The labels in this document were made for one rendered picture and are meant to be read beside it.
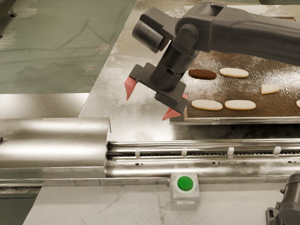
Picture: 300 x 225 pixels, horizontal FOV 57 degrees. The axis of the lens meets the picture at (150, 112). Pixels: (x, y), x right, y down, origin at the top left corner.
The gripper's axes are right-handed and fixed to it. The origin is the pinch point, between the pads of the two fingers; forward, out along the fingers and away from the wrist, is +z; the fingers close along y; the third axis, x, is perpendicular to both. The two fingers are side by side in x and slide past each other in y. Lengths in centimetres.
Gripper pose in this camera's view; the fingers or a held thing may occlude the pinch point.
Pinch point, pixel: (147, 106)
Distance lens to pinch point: 65.9
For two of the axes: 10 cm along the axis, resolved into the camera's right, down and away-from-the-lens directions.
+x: 3.1, -6.5, 7.0
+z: -3.9, 5.8, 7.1
